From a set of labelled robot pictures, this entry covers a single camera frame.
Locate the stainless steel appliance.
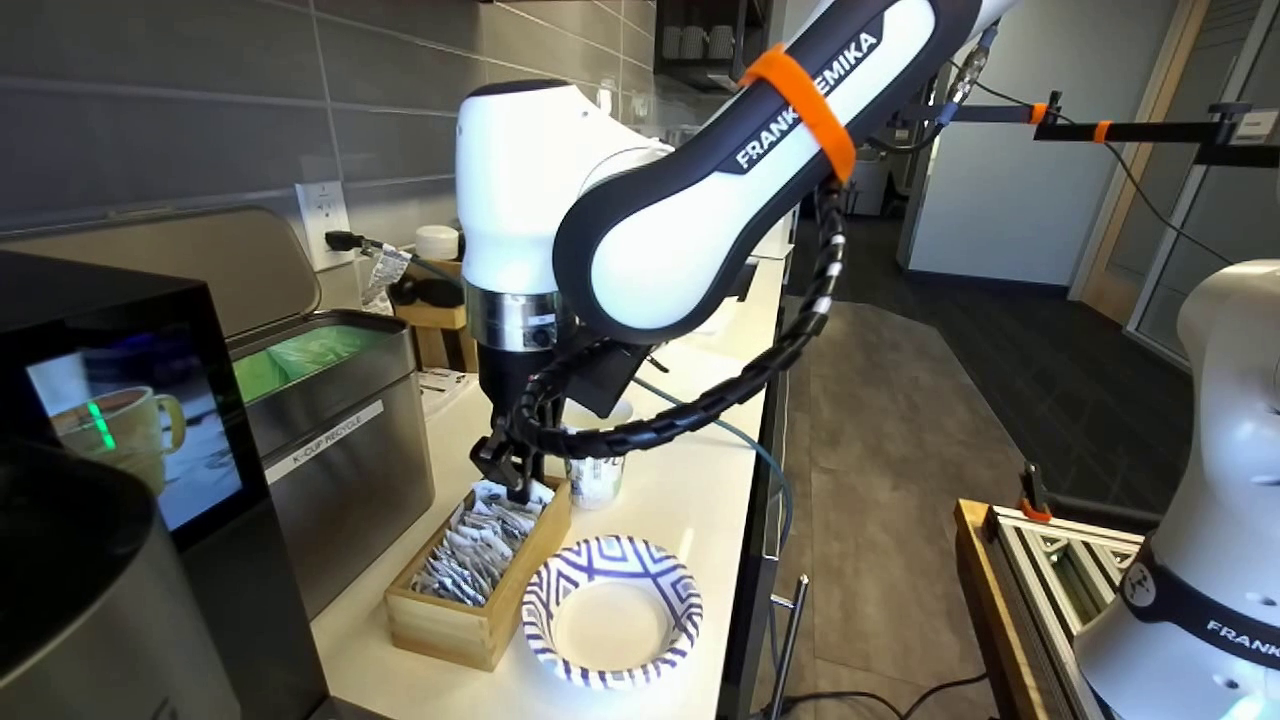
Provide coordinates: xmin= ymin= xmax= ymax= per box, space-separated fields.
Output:
xmin=9 ymin=209 xmax=433 ymax=617

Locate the wooden shelf organizer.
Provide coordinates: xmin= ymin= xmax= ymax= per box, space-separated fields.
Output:
xmin=390 ymin=278 xmax=477 ymax=371

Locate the wooden sachet box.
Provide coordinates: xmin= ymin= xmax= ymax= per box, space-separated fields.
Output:
xmin=383 ymin=480 xmax=570 ymax=670

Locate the black camera boom pole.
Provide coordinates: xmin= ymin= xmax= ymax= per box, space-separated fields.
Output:
xmin=931 ymin=95 xmax=1280 ymax=168

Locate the patterned paper cup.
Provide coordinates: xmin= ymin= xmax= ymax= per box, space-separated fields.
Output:
xmin=569 ymin=454 xmax=624 ymax=509

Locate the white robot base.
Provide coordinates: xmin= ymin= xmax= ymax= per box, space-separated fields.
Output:
xmin=1074 ymin=258 xmax=1280 ymax=720

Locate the black coffee machine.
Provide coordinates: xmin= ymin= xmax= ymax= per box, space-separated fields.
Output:
xmin=0 ymin=250 xmax=328 ymax=720

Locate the blue and white paper plate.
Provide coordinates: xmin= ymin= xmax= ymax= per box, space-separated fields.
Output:
xmin=521 ymin=535 xmax=704 ymax=691

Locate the pile of white sachets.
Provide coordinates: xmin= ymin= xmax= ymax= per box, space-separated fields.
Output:
xmin=408 ymin=480 xmax=551 ymax=607

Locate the white small jar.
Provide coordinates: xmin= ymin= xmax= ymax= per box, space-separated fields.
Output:
xmin=412 ymin=222 xmax=460 ymax=258

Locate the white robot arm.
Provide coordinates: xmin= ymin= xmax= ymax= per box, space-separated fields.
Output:
xmin=455 ymin=0 xmax=1013 ymax=501

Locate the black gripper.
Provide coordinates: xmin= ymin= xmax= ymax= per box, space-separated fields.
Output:
xmin=466 ymin=349 xmax=551 ymax=509

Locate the white wall outlet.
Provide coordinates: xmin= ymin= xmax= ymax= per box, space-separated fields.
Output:
xmin=295 ymin=180 xmax=348 ymax=267

